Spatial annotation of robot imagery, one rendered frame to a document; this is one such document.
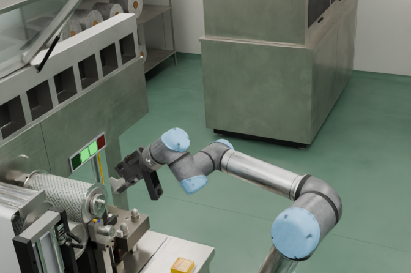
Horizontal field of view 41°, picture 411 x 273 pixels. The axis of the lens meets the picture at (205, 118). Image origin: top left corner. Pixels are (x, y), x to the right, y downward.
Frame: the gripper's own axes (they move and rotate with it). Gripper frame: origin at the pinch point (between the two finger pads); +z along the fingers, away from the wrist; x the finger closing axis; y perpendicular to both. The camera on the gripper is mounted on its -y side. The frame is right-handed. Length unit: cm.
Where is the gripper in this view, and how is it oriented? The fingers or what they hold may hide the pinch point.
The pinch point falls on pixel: (119, 190)
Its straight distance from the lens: 184.6
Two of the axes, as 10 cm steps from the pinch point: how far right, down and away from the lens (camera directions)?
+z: -6.4, 4.7, 6.0
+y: -6.3, -7.8, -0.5
